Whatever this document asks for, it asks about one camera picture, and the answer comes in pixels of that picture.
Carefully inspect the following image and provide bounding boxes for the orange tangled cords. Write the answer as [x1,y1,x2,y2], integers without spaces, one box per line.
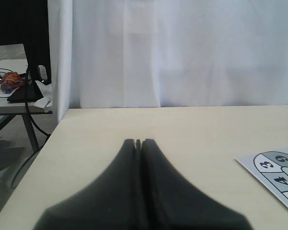
[0,71,24,94]

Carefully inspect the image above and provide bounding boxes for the grey side table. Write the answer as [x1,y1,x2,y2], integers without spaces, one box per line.
[0,59,39,151]

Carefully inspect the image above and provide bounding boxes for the black monitor stand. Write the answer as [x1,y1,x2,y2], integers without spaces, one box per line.
[7,0,51,104]

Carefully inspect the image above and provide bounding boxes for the printed number game board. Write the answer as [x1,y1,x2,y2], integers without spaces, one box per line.
[236,147,288,208]

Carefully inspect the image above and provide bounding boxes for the white backdrop curtain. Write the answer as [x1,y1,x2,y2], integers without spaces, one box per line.
[48,0,288,120]

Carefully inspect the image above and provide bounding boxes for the white crumpled paper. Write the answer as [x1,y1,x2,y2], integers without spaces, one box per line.
[34,81,52,112]

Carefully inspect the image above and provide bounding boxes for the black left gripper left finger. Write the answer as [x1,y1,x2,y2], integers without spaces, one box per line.
[34,139,140,230]

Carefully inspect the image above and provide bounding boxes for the black cable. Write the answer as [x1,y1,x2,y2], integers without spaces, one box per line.
[11,67,51,190]

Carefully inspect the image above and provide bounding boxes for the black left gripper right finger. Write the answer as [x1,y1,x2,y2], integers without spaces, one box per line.
[140,139,252,230]

